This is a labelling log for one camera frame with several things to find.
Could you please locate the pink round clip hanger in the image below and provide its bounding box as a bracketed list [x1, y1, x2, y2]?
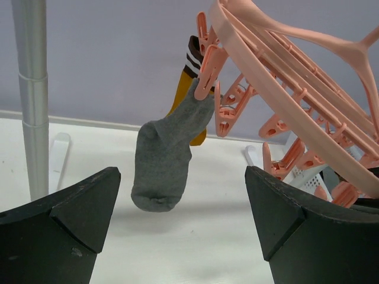
[195, 1, 378, 207]

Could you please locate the white drying rack stand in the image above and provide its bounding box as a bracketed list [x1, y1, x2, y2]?
[11, 0, 264, 202]

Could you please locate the white plastic basket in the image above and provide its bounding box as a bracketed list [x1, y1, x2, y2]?
[284, 131, 365, 204]

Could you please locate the grey sock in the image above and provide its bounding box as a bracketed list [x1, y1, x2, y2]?
[131, 79, 214, 212]

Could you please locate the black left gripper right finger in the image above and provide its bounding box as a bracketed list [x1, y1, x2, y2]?
[245, 166, 378, 283]

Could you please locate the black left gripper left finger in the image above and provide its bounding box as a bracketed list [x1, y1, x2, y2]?
[1, 167, 121, 283]

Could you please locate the mustard brown striped sock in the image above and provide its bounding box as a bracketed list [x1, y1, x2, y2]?
[167, 35, 208, 147]

